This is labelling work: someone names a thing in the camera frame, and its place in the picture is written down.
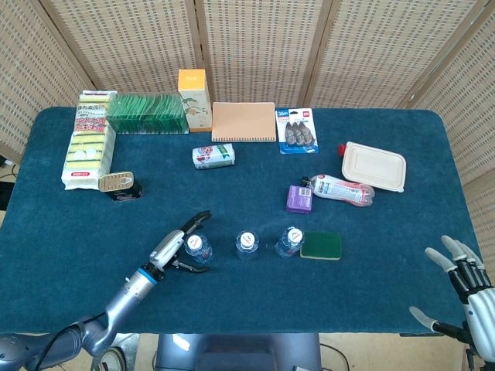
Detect right robot hand grey fingertips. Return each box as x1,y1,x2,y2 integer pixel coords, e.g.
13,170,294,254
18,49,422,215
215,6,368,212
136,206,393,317
409,234,495,362

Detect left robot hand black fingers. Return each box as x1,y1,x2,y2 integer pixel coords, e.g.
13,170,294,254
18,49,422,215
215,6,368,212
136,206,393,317
148,210,213,276

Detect clear water bottle white cap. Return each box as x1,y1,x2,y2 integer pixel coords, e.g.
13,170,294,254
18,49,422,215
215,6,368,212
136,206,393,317
183,233,213,266
235,230,261,263
275,226,306,259

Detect dark robot base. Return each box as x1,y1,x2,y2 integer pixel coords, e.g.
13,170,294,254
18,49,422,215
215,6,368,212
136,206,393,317
154,332,323,371

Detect black gold luncheon meat tin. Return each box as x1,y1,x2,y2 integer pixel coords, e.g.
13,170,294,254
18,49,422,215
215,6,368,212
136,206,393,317
97,171,144,203

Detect white green drink can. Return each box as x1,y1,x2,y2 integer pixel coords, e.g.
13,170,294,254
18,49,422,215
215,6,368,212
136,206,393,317
192,143,237,171

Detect blue table cloth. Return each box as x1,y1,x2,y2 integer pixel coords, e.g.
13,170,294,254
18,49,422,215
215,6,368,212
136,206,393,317
0,106,480,335

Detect yellow sponge multipack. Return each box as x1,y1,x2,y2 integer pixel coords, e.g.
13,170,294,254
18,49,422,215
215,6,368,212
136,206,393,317
60,90,118,192

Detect grey caster wheel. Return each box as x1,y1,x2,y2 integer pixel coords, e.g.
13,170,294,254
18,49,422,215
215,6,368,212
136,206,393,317
101,346,127,371

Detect clear box green sachets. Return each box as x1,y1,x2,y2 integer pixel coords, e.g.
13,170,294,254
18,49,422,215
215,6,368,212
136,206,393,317
105,92,189,135

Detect small purple box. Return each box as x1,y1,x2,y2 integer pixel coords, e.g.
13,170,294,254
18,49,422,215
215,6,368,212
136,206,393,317
285,184,315,214

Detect orange spiral notebook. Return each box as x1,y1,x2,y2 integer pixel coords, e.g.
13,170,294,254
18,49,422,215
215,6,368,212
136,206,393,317
210,101,278,144

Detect tall orange white carton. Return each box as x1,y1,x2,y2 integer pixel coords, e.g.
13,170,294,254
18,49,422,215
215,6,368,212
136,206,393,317
177,68,213,134

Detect green yellow scrub sponge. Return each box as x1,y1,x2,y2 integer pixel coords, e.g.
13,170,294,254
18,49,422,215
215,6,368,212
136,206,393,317
299,231,343,261

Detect blue tape measure blister pack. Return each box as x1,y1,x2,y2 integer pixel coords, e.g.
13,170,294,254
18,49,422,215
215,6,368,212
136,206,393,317
275,108,320,155

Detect beige lidded food container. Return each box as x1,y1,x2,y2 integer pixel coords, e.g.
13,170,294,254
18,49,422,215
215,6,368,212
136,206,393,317
340,141,408,193

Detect pink white squeeze bottle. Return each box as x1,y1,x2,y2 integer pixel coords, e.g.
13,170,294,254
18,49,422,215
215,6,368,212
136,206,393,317
301,173,377,209

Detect woven wicker folding screen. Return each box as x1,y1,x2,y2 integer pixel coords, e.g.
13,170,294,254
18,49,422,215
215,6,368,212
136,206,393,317
0,0,495,252

